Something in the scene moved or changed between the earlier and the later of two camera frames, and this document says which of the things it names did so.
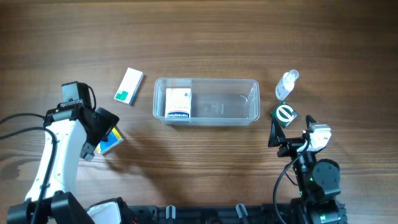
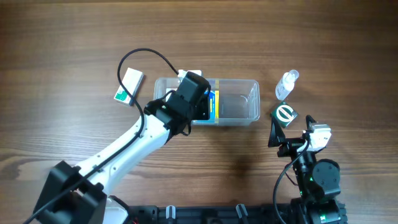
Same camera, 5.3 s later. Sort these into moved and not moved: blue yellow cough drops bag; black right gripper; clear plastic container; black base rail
Moved: blue yellow cough drops bag
Not moved: black base rail; clear plastic container; black right gripper
